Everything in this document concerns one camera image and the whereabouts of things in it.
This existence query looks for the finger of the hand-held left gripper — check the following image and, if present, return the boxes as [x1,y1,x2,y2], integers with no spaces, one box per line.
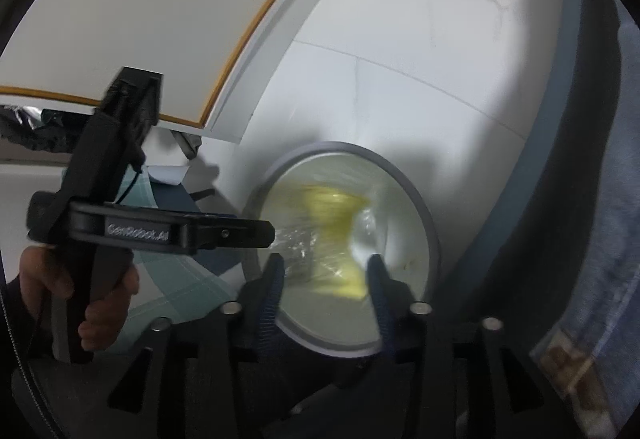
[187,214,277,254]

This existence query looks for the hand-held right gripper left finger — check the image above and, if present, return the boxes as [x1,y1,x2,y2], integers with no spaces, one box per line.
[107,253,287,439]

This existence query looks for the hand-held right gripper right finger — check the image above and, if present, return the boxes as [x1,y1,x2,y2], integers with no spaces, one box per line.
[366,254,561,439]

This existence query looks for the clear plastic wrapper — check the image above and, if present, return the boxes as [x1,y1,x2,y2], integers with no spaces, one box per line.
[272,224,321,280]

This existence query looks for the round white trash bin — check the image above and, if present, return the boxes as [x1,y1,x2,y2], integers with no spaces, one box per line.
[242,141,443,355]

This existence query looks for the person's left forearm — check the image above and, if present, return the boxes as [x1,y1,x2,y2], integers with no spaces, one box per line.
[1,276,56,362]

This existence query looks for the person's left hand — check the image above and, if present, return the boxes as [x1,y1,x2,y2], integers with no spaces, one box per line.
[19,246,142,353]

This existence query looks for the white cloth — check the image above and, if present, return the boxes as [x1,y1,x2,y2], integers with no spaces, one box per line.
[150,165,188,186]

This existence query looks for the green checked blanket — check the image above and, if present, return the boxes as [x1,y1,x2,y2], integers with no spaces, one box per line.
[114,166,247,321]

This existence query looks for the dark clothes pile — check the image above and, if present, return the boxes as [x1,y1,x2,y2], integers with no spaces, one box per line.
[0,104,101,156]

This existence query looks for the white wardrobe with wood trim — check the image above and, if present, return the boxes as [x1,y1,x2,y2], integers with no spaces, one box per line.
[0,0,351,130]

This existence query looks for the blue denim jeans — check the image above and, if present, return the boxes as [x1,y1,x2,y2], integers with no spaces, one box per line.
[530,14,640,426]

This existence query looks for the blue-grey bed frame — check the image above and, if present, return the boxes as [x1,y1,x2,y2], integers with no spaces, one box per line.
[440,0,596,310]

